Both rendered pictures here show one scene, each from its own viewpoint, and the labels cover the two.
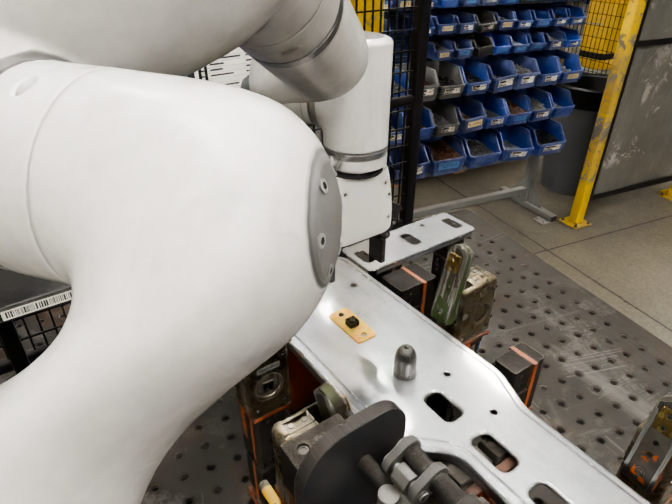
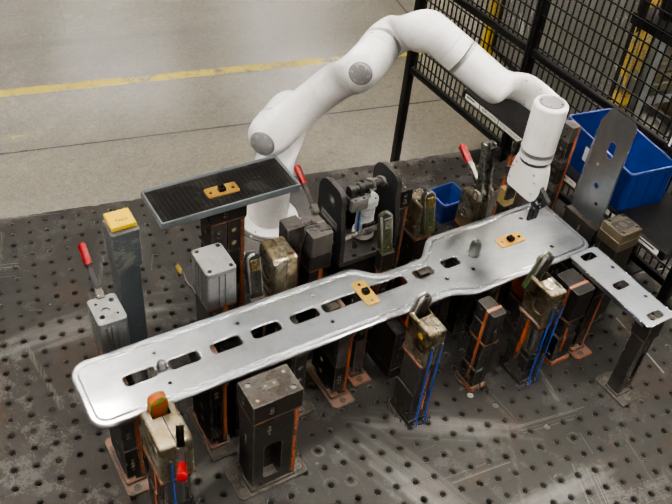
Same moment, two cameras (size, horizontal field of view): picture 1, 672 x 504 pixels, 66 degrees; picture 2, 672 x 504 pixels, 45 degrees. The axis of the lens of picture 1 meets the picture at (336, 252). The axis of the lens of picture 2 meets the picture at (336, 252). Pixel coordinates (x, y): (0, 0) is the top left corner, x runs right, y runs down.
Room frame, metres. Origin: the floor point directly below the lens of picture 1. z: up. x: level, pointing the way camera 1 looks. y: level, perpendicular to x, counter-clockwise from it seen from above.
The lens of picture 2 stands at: (0.19, -1.73, 2.42)
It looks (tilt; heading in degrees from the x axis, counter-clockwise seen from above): 42 degrees down; 90
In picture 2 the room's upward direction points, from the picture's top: 7 degrees clockwise
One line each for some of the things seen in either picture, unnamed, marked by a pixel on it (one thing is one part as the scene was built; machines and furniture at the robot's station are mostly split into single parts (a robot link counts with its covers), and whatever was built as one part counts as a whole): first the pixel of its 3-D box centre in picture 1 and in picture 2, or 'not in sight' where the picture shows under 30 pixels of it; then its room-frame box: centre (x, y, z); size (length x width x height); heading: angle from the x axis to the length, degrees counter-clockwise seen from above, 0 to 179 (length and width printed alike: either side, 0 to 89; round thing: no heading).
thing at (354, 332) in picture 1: (352, 322); (510, 238); (0.65, -0.03, 1.01); 0.08 x 0.04 x 0.01; 35
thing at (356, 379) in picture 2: not in sight; (355, 331); (0.26, -0.28, 0.84); 0.13 x 0.05 x 0.29; 125
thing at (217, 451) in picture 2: not in sight; (209, 394); (-0.08, -0.54, 0.84); 0.17 x 0.06 x 0.29; 125
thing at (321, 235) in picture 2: not in sight; (311, 279); (0.13, -0.15, 0.89); 0.13 x 0.11 x 0.38; 125
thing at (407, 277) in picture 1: (402, 333); (561, 317); (0.82, -0.14, 0.84); 0.11 x 0.10 x 0.28; 125
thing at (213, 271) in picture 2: not in sight; (215, 318); (-0.10, -0.35, 0.90); 0.13 x 0.10 x 0.41; 125
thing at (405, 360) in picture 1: (405, 363); (474, 248); (0.54, -0.10, 1.02); 0.03 x 0.03 x 0.07
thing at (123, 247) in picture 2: not in sight; (128, 290); (-0.33, -0.30, 0.92); 0.08 x 0.08 x 0.44; 35
